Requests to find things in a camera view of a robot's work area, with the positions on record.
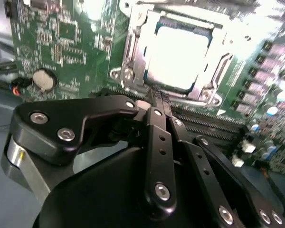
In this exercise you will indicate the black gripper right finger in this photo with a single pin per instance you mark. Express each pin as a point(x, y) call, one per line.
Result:
point(204, 175)

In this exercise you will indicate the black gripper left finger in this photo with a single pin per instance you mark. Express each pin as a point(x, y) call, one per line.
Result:
point(50, 133)

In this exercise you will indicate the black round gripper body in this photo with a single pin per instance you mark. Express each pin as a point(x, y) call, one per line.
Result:
point(97, 197)

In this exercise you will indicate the metal socket cover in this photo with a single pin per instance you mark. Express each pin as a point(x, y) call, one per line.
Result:
point(135, 59)

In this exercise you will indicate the silver square CPU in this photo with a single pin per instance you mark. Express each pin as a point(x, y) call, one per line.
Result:
point(178, 59)

